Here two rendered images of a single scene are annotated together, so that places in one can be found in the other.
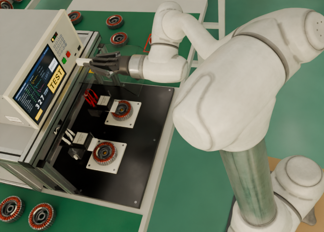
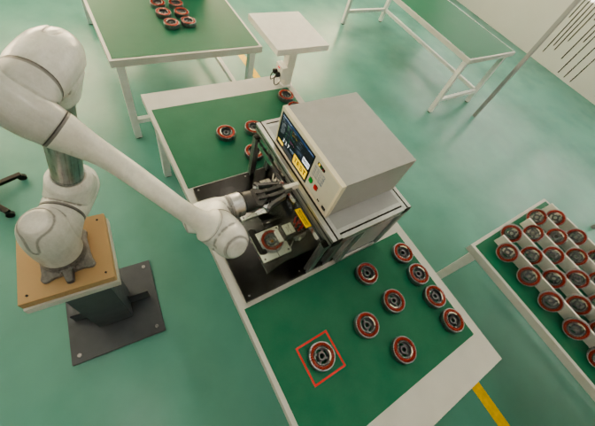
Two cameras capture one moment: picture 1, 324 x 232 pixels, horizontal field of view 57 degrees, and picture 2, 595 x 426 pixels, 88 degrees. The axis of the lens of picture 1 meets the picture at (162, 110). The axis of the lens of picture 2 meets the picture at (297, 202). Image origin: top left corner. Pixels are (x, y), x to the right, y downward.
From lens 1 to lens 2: 1.24 m
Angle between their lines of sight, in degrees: 55
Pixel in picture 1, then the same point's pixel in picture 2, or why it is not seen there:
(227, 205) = (166, 314)
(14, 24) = (366, 155)
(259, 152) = not seen: hidden behind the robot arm
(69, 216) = (238, 162)
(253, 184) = not seen: hidden behind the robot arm
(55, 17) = (338, 175)
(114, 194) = (218, 186)
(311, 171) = (27, 221)
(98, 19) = (428, 344)
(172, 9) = (221, 232)
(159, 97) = (251, 281)
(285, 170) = (53, 214)
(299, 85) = not seen: outside the picture
